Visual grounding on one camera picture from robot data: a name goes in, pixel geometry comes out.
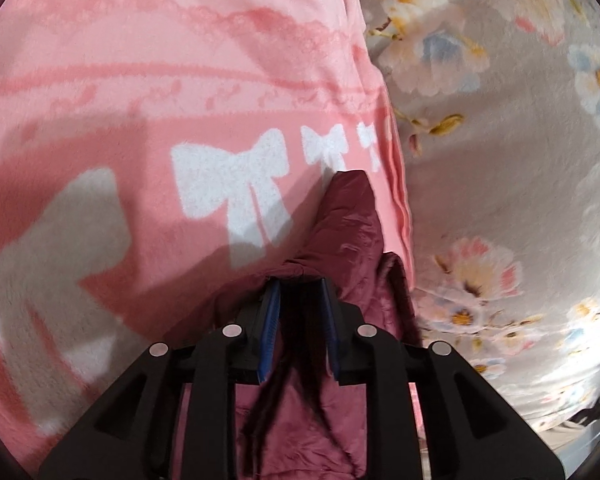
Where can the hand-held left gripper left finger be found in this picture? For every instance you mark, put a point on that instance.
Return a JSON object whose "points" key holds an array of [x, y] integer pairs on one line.
{"points": [[269, 330]]}

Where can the grey floral blanket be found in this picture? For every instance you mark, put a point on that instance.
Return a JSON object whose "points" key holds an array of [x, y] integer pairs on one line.
{"points": [[505, 160]]}

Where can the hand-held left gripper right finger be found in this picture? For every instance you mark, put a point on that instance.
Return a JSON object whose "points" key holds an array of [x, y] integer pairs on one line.
{"points": [[330, 330]]}

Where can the maroon quilted puffer jacket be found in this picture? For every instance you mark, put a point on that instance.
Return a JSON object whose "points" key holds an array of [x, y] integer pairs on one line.
{"points": [[352, 230]]}

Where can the pink blanket with white bows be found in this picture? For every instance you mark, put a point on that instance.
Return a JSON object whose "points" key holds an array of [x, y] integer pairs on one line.
{"points": [[130, 60]]}

